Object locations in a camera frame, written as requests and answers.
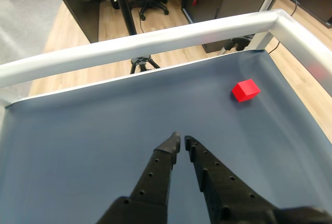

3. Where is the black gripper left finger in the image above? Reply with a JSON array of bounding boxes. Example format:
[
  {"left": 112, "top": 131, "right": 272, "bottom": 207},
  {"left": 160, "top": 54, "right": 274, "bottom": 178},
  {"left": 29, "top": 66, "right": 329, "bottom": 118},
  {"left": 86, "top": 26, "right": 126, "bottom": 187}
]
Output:
[{"left": 95, "top": 131, "right": 182, "bottom": 224}]

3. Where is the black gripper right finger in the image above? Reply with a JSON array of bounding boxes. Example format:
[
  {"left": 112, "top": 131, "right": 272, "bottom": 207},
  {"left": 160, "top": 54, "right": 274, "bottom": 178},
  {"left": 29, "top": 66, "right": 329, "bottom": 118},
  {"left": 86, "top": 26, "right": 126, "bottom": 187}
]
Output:
[{"left": 184, "top": 135, "right": 278, "bottom": 224}]

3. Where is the red cube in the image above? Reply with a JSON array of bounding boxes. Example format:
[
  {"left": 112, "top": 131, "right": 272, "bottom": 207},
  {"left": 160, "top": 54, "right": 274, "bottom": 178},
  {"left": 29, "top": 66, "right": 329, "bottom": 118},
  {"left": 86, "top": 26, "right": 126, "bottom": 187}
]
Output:
[{"left": 231, "top": 78, "right": 261, "bottom": 103}]

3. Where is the black tripod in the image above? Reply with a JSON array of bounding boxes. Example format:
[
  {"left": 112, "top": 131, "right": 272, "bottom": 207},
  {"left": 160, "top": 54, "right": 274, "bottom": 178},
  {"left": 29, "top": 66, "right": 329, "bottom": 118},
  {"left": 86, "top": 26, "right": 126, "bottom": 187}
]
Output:
[{"left": 129, "top": 55, "right": 161, "bottom": 75}]

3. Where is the black desk leg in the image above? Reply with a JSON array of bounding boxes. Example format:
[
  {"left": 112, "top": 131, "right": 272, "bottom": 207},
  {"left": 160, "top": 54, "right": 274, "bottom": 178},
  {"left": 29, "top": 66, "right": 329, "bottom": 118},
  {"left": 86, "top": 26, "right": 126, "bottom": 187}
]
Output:
[{"left": 110, "top": 0, "right": 137, "bottom": 36}]

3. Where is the black office chair base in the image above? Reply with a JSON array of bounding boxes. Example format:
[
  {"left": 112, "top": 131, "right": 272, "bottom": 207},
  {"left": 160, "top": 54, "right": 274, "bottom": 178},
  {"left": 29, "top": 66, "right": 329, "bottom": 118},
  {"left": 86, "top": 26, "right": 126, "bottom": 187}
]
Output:
[{"left": 129, "top": 0, "right": 170, "bottom": 22}]

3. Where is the dark desk panel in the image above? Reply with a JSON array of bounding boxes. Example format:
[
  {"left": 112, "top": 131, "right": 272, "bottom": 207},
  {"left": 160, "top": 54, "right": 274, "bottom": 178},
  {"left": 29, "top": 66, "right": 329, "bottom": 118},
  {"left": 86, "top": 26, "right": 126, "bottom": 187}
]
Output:
[{"left": 48, "top": 0, "right": 101, "bottom": 45}]

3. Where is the silver table rail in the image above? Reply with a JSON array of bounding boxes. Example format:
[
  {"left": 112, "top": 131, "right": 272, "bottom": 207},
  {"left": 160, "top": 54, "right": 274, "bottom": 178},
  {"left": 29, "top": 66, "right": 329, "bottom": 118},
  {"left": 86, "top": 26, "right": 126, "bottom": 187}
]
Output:
[{"left": 0, "top": 8, "right": 332, "bottom": 108}]

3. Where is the white stand post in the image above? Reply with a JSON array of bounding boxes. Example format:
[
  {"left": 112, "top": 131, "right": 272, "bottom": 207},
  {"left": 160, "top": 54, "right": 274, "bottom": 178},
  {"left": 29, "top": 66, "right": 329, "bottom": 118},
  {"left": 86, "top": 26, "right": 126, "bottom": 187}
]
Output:
[{"left": 247, "top": 0, "right": 276, "bottom": 51}]

